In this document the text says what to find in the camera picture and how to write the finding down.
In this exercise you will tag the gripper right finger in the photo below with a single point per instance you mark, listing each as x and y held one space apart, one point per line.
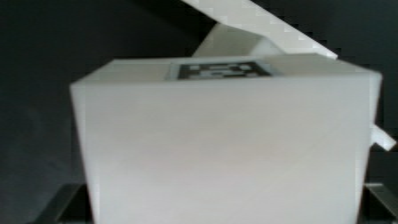
379 205

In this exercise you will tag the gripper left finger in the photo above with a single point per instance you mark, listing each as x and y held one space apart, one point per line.
66 210

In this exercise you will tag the white cabinet top block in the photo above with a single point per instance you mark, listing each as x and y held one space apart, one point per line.
226 139

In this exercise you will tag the white cabinet body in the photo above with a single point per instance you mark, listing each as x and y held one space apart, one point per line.
233 42

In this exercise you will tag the white U-shaped table frame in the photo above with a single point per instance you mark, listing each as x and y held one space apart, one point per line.
240 14

